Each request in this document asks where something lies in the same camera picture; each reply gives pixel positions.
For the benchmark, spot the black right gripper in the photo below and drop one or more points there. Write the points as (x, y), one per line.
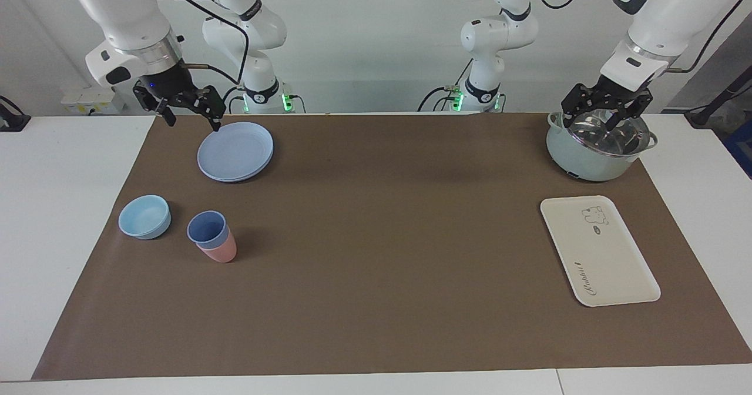
(173, 89)

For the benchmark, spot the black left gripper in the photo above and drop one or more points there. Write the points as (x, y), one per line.
(611, 96)

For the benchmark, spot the blue plastic cup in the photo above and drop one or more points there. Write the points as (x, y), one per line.
(207, 229)

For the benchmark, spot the pink plastic cup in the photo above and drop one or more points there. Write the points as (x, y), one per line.
(220, 254)

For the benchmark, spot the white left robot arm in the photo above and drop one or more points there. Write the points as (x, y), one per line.
(675, 7)

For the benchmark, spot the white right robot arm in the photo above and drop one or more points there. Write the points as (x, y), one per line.
(117, 7)

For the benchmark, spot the cream printed tray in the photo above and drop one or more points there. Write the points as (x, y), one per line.
(599, 254)

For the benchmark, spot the glass pot lid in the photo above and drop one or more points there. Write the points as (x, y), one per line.
(593, 136)

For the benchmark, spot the pale green cooking pot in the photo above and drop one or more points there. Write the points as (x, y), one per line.
(578, 160)

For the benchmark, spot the light blue bowl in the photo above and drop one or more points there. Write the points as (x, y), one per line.
(144, 218)

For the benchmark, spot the black stand base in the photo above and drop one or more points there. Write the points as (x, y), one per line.
(714, 107)

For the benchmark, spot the blue box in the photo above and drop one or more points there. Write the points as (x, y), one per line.
(741, 148)

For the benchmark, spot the black table clamp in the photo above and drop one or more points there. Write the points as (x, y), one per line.
(12, 119)

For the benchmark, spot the brown table mat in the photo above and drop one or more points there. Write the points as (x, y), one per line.
(376, 265)

